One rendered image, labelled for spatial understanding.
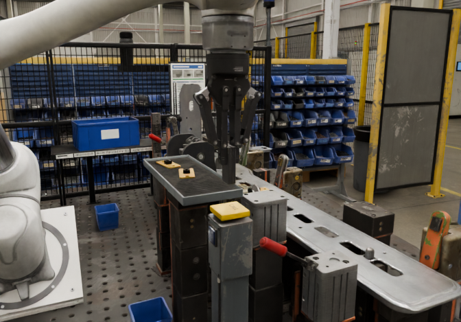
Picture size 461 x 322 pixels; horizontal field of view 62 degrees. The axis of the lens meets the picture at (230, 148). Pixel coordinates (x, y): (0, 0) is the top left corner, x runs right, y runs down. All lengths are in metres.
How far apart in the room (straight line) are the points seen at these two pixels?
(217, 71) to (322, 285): 0.43
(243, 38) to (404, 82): 3.68
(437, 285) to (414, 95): 3.60
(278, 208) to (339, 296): 0.27
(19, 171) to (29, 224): 0.16
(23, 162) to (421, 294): 1.06
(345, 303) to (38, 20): 0.72
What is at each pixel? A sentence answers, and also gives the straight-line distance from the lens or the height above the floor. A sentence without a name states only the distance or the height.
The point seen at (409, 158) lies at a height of 0.46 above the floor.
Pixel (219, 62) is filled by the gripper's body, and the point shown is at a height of 1.43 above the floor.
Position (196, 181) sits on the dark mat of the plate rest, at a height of 1.16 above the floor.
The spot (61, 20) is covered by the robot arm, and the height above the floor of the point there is 1.49.
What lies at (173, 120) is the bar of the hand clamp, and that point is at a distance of 1.66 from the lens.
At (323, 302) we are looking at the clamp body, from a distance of 0.79.
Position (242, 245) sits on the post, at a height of 1.09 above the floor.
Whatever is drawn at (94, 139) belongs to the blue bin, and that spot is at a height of 1.08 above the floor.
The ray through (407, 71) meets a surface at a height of 1.37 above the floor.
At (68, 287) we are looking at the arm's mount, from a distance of 1.38.
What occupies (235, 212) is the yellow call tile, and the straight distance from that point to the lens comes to 0.73.
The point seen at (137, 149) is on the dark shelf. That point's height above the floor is 1.02.
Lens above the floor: 1.43
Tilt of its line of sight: 12 degrees down
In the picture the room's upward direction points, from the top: straight up
